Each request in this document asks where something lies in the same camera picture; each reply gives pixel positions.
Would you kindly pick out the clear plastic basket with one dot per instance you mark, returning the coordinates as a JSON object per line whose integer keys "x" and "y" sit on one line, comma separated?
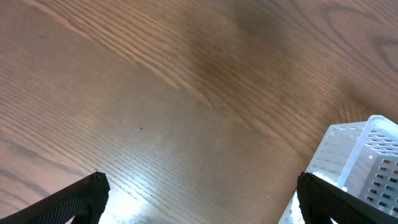
{"x": 361, "y": 160}

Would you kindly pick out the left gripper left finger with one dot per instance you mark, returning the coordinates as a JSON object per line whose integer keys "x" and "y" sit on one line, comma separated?
{"x": 82, "y": 202}

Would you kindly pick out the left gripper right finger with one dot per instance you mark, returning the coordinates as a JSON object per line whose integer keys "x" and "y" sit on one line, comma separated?
{"x": 323, "y": 203}

